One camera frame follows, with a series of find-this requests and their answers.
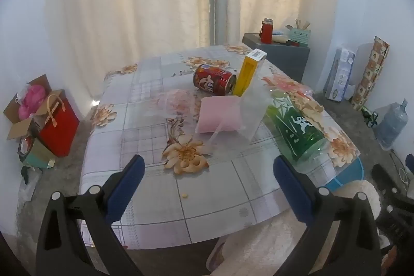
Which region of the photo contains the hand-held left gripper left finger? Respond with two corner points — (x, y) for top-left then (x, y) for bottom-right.
(35, 155), (146, 276)

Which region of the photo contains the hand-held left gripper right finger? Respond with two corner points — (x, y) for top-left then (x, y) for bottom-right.
(273, 155), (384, 276)

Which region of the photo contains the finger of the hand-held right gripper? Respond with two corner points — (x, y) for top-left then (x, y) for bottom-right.
(371, 163), (402, 188)
(377, 187), (414, 233)

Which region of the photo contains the blue plastic waste basket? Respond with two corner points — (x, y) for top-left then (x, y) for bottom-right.
(323, 156), (366, 192)

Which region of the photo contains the green plastic bottle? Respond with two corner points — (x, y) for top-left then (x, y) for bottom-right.
(265, 90), (329, 162)

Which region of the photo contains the clear zip bag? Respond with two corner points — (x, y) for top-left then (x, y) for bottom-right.
(155, 88), (203, 116)

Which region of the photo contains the clear package with pink paper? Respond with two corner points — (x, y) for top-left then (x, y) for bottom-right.
(194, 90), (274, 157)

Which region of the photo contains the yellow and white carton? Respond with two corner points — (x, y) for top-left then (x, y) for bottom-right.
(232, 49), (268, 97)

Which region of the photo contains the red soda can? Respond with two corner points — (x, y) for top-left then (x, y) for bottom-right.
(193, 64), (237, 96)

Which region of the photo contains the large clear water jug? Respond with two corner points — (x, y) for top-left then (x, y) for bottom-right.
(375, 99), (409, 147)

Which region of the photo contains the floral checked tablecloth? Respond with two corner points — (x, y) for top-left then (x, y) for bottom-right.
(79, 44), (361, 249)

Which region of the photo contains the red gift bag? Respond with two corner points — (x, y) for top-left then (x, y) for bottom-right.
(34, 94), (80, 158)

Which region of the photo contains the small green box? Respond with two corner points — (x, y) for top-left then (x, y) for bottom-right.
(19, 137), (57, 170)

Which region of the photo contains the patterned wrapping paper roll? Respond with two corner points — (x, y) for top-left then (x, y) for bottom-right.
(351, 36), (390, 111)

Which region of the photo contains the toilet paper pack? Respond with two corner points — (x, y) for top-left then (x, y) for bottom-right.
(324, 47), (356, 101)

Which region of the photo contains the open cardboard box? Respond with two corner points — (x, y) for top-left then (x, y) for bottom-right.
(3, 74), (65, 141)

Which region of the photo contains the pink cloth bundle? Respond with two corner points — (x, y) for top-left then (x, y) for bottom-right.
(18, 85), (47, 120)

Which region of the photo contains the grey cabinet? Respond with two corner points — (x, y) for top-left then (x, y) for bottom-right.
(242, 33), (311, 83)

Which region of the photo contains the green plastic utensil basket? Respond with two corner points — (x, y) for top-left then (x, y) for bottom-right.
(286, 25), (312, 47)

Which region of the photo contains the red thermos flask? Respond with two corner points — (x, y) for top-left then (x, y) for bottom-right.
(260, 18), (274, 44)

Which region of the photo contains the bundle of wooden chopsticks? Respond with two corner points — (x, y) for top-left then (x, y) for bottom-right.
(295, 17), (312, 31)

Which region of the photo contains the wide cream patterned curtain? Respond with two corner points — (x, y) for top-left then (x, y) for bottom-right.
(45, 0), (211, 102)

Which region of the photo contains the white power cable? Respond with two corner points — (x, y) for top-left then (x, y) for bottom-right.
(390, 150), (412, 189)

